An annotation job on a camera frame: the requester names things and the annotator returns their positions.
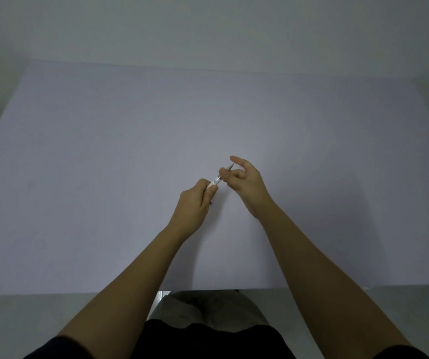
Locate person's right hand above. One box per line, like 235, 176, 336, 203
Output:
219, 156, 276, 220

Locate person's left hand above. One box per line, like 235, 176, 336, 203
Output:
167, 179, 219, 242

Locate white pen with silver tip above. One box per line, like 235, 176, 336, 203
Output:
206, 164, 235, 205

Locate person's right forearm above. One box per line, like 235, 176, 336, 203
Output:
256, 200, 414, 359

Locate person's left forearm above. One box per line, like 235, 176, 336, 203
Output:
55, 221, 201, 359

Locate grey trousers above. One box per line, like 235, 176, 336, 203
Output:
148, 290, 272, 332

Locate white table leg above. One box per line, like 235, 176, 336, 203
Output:
146, 291, 172, 321

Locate black shirt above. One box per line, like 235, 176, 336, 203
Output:
23, 319, 429, 359

